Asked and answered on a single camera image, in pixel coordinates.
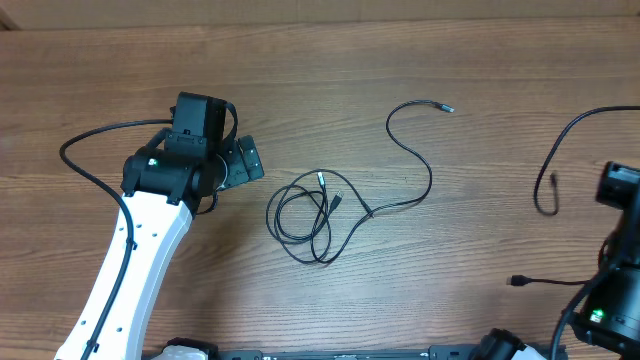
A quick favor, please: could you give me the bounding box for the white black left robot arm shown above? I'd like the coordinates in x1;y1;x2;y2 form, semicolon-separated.
56;92;264;359

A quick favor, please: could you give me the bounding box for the thin black usb cable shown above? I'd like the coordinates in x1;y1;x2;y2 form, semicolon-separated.
264;99;456;266

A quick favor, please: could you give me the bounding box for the thick black usb cable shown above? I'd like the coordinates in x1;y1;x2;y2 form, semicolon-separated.
505;104;640;288

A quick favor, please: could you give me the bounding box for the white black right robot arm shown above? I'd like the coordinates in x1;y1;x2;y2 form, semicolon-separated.
570;162;639;359

